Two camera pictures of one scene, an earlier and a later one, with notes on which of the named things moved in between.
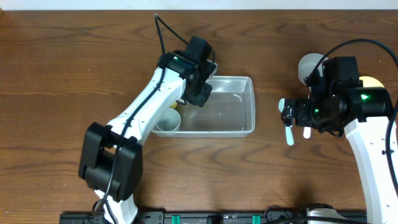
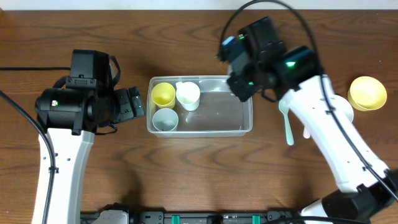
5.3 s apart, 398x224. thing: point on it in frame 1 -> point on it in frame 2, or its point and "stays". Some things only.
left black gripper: [201, 94] -> [125, 102]
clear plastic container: [229, 111] stays
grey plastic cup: [170, 121] stays
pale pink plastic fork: [306, 132] stays
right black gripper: [288, 112] -> [241, 86]
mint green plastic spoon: [288, 129] stays
